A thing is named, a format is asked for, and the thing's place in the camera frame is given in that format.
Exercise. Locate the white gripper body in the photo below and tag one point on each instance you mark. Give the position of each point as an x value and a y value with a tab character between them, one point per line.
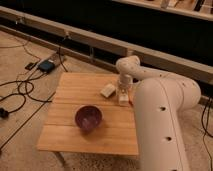
125	81

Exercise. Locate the white plastic bottle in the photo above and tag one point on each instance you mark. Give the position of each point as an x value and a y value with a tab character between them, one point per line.
123	97

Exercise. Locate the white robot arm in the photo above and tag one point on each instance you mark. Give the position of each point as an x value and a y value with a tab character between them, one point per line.
157	100

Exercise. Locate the white sponge block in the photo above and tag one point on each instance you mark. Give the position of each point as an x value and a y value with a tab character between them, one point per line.
108	90

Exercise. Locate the purple bowl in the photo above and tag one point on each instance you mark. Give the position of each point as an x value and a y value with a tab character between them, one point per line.
88	117

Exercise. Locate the wooden table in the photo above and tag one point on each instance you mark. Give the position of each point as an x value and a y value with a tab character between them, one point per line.
116	132

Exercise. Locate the dark power adapter box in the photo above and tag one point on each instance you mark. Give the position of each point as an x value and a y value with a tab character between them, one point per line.
46	66

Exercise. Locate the small black device on floor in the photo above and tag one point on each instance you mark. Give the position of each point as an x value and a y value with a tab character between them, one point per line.
30	66

